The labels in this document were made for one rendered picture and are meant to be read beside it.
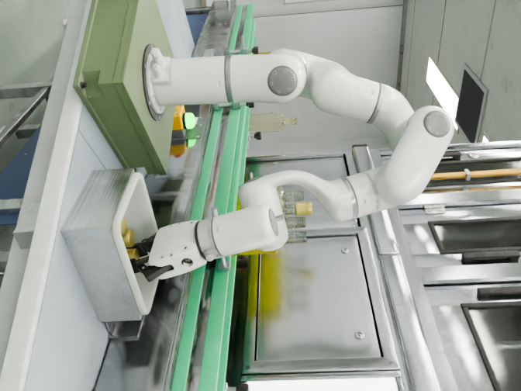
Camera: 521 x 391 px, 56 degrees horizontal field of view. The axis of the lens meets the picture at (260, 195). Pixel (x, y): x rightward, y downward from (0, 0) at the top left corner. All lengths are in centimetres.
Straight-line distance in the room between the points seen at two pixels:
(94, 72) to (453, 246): 105
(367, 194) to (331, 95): 21
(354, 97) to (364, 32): 621
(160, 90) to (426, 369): 80
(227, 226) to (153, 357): 28
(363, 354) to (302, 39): 624
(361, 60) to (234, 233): 657
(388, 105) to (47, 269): 68
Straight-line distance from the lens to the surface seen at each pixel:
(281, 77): 97
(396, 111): 103
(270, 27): 707
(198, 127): 141
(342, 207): 93
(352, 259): 134
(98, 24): 101
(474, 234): 154
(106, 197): 87
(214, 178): 122
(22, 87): 201
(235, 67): 99
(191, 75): 100
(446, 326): 128
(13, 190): 139
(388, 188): 91
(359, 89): 100
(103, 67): 93
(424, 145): 94
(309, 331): 118
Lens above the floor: 112
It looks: 4 degrees down
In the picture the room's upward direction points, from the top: 87 degrees clockwise
